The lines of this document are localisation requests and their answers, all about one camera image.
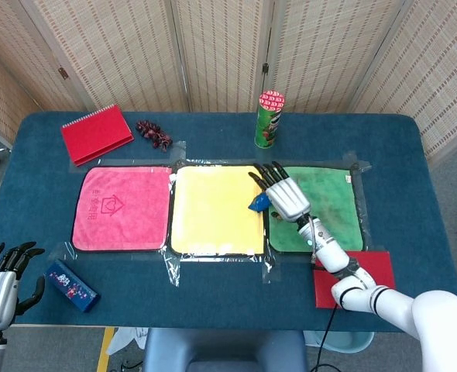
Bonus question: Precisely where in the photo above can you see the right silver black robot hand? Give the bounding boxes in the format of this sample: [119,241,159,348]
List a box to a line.
[248,161,312,224]

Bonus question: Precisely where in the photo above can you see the small blue cookie pack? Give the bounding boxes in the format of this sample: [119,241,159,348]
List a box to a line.
[248,192,272,213]

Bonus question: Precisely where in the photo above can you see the green cloth mat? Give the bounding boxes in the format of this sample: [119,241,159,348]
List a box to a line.
[266,165,366,253]

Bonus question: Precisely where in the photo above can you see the yellow cloth mat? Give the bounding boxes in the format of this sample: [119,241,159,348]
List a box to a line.
[168,165,269,257]

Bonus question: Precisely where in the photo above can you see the pink cloth mat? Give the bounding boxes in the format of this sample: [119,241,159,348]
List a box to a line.
[71,165,174,253]

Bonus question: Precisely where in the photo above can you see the clear tape strip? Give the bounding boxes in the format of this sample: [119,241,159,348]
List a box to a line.
[261,251,277,284]
[161,247,181,288]
[342,150,373,174]

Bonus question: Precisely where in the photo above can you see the dark blue printed box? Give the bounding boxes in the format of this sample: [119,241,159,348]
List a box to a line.
[44,258,100,314]

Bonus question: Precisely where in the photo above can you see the green chips can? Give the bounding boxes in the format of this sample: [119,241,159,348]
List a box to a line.
[254,90,287,150]

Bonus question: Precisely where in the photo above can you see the white crumpled cloth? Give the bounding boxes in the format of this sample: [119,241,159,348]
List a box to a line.
[106,327,150,357]

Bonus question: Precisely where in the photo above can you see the dark red grape bunch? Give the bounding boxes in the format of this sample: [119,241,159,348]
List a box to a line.
[135,119,174,151]

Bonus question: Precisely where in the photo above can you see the blue grey chair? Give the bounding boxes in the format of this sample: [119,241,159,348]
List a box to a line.
[143,328,309,372]

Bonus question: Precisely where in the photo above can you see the red spiral notebook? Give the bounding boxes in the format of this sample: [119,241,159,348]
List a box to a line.
[60,103,136,167]

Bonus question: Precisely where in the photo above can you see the woven folding screen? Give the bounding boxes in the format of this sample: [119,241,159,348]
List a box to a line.
[0,0,457,158]

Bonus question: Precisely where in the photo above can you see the black cable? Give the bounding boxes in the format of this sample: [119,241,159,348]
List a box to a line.
[314,301,342,372]

